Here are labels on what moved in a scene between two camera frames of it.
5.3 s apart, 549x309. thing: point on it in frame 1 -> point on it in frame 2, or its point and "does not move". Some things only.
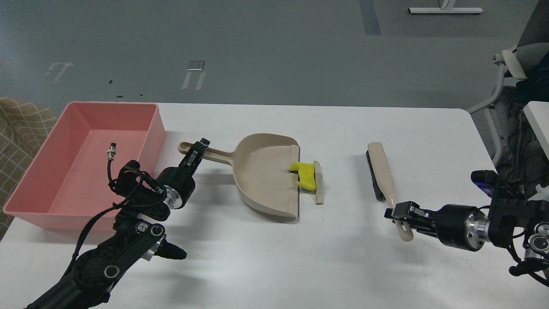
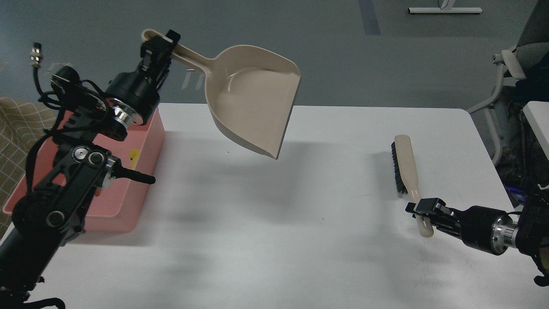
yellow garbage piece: [307, 173] -> [134, 154]
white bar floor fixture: [446, 10] does not move
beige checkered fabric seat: [23, 125] does not move
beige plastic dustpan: [260, 163] -> [250, 91]
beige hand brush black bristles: [384, 189] -> [406, 180]
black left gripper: [179, 183] -> [131, 98]
